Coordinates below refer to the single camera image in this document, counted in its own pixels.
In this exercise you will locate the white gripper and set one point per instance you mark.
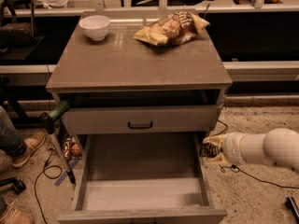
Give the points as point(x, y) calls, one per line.
point(233, 148)

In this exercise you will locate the dark rxbar chocolate bar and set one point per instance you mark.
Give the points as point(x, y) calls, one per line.
point(209, 150)

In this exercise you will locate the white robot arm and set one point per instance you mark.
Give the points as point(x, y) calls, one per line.
point(277, 148)

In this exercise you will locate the grey drawer cabinet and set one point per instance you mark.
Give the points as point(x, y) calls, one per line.
point(123, 72)

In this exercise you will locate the open grey middle drawer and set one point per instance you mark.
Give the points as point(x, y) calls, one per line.
point(142, 178)

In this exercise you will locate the grey top drawer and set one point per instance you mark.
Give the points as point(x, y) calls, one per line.
point(167, 119)

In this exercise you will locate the black object floor right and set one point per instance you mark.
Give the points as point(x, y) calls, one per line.
point(293, 207)

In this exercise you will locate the yellow brown chip bag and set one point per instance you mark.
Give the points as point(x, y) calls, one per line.
point(174, 29)

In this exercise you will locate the blue tape strip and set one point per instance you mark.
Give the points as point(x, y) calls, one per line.
point(65, 174)

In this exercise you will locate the orange snack packet on floor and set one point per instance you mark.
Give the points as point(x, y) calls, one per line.
point(71, 149)

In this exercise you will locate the white ceramic bowl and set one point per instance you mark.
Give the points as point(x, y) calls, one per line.
point(96, 27)

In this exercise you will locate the tan shoe upper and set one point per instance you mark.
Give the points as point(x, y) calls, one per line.
point(33, 143)

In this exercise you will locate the tan shoe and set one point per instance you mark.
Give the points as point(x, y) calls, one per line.
point(33, 143)
point(13, 215)

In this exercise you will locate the black caster leg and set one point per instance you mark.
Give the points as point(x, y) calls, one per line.
point(17, 185)

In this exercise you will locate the blue jeans leg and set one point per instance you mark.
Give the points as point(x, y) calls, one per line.
point(10, 139)

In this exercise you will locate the tan shoe lower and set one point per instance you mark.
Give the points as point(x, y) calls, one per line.
point(13, 215)

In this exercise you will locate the black chair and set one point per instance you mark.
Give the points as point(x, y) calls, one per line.
point(18, 39)

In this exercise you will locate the green handled clamp tool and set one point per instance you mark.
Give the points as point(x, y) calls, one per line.
point(52, 125)

